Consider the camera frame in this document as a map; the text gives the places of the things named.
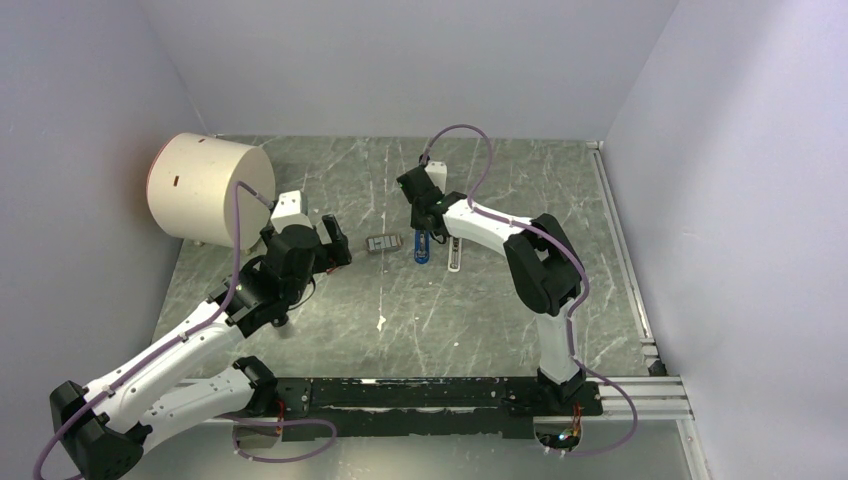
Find blue black stapler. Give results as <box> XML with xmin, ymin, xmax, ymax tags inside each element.
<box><xmin>413</xmin><ymin>230</ymin><xmax>430</xmax><ymax>265</ymax></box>

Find beige white stapler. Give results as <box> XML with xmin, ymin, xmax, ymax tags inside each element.
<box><xmin>447</xmin><ymin>237</ymin><xmax>462</xmax><ymax>273</ymax></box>

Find staple box tray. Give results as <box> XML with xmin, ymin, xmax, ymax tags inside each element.
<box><xmin>366</xmin><ymin>233</ymin><xmax>403</xmax><ymax>254</ymax></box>

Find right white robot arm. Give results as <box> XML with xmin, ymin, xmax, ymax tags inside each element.
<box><xmin>397</xmin><ymin>166</ymin><xmax>588</xmax><ymax>414</ymax></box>

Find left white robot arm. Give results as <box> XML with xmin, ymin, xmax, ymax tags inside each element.
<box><xmin>45</xmin><ymin>214</ymin><xmax>352</xmax><ymax>479</ymax></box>

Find black bottle red cap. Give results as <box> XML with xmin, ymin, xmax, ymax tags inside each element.
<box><xmin>271</xmin><ymin>317</ymin><xmax>296</xmax><ymax>339</ymax></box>

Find cream cylindrical container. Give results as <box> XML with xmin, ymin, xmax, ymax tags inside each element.
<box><xmin>146</xmin><ymin>133</ymin><xmax>275</xmax><ymax>250</ymax></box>

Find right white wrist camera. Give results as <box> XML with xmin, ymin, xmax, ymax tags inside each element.
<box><xmin>425</xmin><ymin>161</ymin><xmax>448</xmax><ymax>194</ymax></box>

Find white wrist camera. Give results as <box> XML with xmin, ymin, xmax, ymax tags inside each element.
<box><xmin>425</xmin><ymin>161</ymin><xmax>448</xmax><ymax>194</ymax></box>
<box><xmin>270</xmin><ymin>190</ymin><xmax>313</xmax><ymax>233</ymax></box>

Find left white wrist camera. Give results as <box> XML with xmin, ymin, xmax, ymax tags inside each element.
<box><xmin>270</xmin><ymin>190</ymin><xmax>313</xmax><ymax>233</ymax></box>

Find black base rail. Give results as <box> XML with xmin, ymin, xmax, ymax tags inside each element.
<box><xmin>266</xmin><ymin>376</ymin><xmax>604</xmax><ymax>441</ymax></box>

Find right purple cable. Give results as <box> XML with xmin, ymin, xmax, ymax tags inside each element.
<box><xmin>419</xmin><ymin>124</ymin><xmax>639</xmax><ymax>458</ymax></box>

